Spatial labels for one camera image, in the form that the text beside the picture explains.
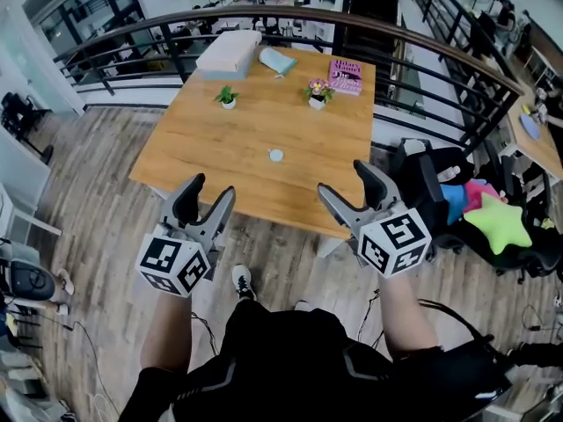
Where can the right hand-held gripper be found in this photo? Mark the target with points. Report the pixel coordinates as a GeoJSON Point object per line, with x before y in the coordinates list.
{"type": "Point", "coordinates": [391, 244]}

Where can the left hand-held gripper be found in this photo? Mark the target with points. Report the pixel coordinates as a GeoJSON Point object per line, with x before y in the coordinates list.
{"type": "Point", "coordinates": [171, 262]}

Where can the round pale blue tape measure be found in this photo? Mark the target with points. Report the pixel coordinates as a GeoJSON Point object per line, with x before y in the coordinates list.
{"type": "Point", "coordinates": [276, 155]}

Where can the person's left forearm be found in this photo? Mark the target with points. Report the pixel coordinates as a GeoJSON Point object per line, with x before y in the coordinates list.
{"type": "Point", "coordinates": [167, 332]}

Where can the person's right forearm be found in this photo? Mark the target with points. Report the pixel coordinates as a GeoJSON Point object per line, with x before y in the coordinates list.
{"type": "Point", "coordinates": [409, 319]}

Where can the black office chair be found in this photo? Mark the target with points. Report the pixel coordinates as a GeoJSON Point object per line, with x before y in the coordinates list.
{"type": "Point", "coordinates": [422, 178]}
{"type": "Point", "coordinates": [17, 112]}

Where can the wooden table with white legs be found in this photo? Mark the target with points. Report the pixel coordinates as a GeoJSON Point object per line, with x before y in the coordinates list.
{"type": "Point", "coordinates": [246, 156]}

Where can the black bin with white paper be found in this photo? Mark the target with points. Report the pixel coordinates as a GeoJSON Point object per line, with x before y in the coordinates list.
{"type": "Point", "coordinates": [413, 145]}

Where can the person's left white shoe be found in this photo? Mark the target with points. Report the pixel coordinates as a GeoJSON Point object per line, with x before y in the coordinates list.
{"type": "Point", "coordinates": [242, 279]}

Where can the person's white shoe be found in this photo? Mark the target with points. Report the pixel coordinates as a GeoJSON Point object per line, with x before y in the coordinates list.
{"type": "Point", "coordinates": [242, 279]}
{"type": "Point", "coordinates": [303, 304]}

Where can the blue pillow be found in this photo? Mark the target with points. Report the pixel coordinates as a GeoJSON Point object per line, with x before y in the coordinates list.
{"type": "Point", "coordinates": [453, 200]}

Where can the clear plastic bottle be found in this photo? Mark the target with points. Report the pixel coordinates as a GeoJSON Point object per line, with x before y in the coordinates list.
{"type": "Point", "coordinates": [449, 173]}

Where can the pink pillow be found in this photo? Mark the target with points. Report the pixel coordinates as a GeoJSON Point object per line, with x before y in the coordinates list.
{"type": "Point", "coordinates": [477, 191]}

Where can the person's right white shoe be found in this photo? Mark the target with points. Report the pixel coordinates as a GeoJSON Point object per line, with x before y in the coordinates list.
{"type": "Point", "coordinates": [303, 304]}

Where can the pink flower potted plant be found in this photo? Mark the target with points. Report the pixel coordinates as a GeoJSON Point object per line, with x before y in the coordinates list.
{"type": "Point", "coordinates": [317, 92]}

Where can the small green potted plant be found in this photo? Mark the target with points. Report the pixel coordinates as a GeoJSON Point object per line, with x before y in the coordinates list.
{"type": "Point", "coordinates": [228, 97]}

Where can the pink book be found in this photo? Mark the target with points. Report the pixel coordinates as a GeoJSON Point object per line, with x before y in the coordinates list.
{"type": "Point", "coordinates": [345, 77]}

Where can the green star pillow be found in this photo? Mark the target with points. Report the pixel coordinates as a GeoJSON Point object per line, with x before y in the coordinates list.
{"type": "Point", "coordinates": [499, 227]}

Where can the flat pale blue box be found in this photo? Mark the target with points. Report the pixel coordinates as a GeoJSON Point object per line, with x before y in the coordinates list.
{"type": "Point", "coordinates": [220, 75]}

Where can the flat pink box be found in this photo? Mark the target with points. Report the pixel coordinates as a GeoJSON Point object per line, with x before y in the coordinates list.
{"type": "Point", "coordinates": [228, 51]}

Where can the person's black shirt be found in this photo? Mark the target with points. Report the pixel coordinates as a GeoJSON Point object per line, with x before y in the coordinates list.
{"type": "Point", "coordinates": [286, 358]}

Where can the small wooden side table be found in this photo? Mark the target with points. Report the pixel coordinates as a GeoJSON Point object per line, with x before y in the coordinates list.
{"type": "Point", "coordinates": [534, 147]}

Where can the round blue disc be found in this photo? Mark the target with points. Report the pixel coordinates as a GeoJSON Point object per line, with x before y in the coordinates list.
{"type": "Point", "coordinates": [530, 126]}

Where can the round black device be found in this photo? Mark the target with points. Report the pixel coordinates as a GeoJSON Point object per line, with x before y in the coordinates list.
{"type": "Point", "coordinates": [31, 279]}

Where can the black pack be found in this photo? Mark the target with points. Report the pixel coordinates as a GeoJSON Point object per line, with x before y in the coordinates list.
{"type": "Point", "coordinates": [462, 376]}

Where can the black railing with wooden handrail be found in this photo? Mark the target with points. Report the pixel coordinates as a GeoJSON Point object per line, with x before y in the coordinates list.
{"type": "Point", "coordinates": [264, 12]}

